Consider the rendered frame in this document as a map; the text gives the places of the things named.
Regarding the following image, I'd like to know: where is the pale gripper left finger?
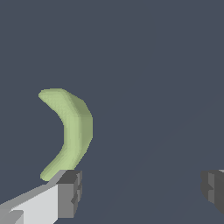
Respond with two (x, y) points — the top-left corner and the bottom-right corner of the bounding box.
(0, 169), (83, 224)

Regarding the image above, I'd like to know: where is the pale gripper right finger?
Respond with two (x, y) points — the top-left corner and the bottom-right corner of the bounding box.
(199, 169), (224, 216)

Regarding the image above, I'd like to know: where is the green banana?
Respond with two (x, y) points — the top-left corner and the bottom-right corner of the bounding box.
(38, 87), (94, 182)

